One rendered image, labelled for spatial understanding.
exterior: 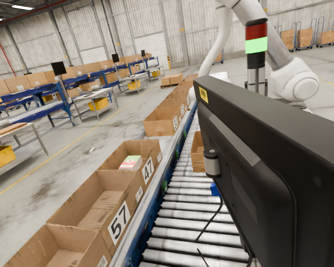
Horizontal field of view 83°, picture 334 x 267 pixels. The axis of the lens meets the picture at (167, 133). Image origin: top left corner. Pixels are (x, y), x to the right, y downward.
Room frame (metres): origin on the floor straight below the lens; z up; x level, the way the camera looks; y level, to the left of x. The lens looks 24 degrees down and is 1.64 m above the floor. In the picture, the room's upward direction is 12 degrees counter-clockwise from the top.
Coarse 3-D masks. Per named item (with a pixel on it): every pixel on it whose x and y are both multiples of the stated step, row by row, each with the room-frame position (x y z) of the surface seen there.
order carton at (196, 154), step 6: (198, 132) 1.56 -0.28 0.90; (198, 138) 1.56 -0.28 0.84; (192, 144) 1.34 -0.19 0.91; (198, 144) 1.56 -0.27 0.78; (192, 150) 1.30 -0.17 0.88; (198, 150) 1.48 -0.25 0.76; (192, 156) 1.19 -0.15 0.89; (198, 156) 1.18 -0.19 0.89; (192, 162) 1.19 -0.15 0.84; (198, 162) 1.18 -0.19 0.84; (192, 168) 1.20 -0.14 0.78; (198, 168) 1.18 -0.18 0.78; (204, 168) 1.17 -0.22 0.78
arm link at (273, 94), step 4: (268, 72) 1.15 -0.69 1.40; (268, 76) 1.15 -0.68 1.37; (268, 80) 1.15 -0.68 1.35; (268, 84) 1.15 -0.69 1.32; (272, 84) 1.08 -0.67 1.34; (268, 88) 1.15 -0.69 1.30; (272, 88) 1.09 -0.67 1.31; (272, 92) 1.10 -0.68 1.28; (276, 92) 1.05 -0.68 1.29; (272, 96) 1.12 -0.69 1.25; (276, 96) 1.09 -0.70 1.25; (280, 96) 1.07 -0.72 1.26
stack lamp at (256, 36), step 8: (264, 24) 0.49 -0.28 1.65; (248, 32) 0.50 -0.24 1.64; (256, 32) 0.49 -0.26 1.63; (264, 32) 0.49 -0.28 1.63; (248, 40) 0.50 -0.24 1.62; (256, 40) 0.49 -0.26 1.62; (264, 40) 0.49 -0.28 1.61; (248, 48) 0.50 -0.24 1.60; (256, 48) 0.49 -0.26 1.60; (264, 48) 0.49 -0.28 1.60
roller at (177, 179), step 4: (172, 176) 1.19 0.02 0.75; (176, 176) 1.18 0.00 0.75; (180, 176) 1.17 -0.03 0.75; (184, 176) 1.17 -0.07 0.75; (188, 176) 1.16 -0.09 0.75; (172, 180) 1.17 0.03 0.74; (176, 180) 1.16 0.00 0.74; (180, 180) 1.15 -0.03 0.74; (184, 180) 1.13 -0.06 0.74; (188, 180) 1.13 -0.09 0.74; (192, 180) 1.11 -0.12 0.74; (196, 180) 1.11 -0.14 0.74; (200, 180) 1.10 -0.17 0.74; (204, 180) 1.09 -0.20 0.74; (208, 180) 1.08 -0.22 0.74; (212, 180) 1.07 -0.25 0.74
